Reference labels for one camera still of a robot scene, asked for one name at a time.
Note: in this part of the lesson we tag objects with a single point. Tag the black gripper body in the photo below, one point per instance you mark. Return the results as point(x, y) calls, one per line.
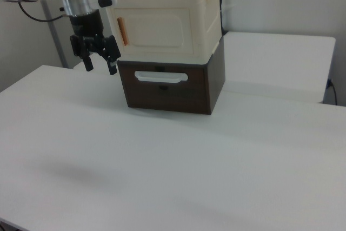
point(86, 25)

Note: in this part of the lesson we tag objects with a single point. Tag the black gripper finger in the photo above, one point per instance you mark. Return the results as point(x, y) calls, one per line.
point(111, 52)
point(86, 58)

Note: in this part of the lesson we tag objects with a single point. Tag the dark brown wooden drawer box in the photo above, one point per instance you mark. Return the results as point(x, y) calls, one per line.
point(215, 79)

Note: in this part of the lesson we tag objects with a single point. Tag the dark brown drawer front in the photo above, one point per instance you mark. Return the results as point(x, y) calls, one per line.
point(162, 98)

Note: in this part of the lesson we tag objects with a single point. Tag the cream cabinet door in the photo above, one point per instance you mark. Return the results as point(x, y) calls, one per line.
point(154, 29)

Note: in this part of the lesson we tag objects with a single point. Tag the cream plastic cabinet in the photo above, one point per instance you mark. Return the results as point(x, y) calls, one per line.
point(205, 12)

